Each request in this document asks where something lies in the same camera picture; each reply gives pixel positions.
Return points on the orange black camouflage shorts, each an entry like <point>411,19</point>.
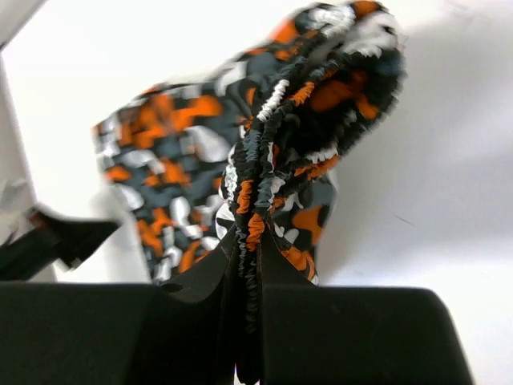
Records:
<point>251,148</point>

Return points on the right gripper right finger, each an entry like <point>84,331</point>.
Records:
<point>352,335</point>

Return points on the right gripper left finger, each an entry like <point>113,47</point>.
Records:
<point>113,333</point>

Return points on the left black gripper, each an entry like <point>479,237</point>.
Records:
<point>52,240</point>

